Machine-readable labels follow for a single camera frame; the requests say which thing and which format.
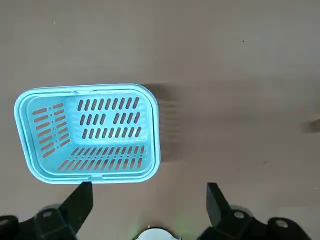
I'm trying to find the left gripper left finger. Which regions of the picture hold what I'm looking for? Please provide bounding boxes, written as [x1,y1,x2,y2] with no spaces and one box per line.
[0,181,94,240]

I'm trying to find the light blue plastic basket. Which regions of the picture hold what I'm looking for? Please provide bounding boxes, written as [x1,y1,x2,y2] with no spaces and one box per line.
[13,83,161,185]

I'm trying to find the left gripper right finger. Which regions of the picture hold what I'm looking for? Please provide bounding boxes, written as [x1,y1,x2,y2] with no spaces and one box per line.
[199,182,313,240]

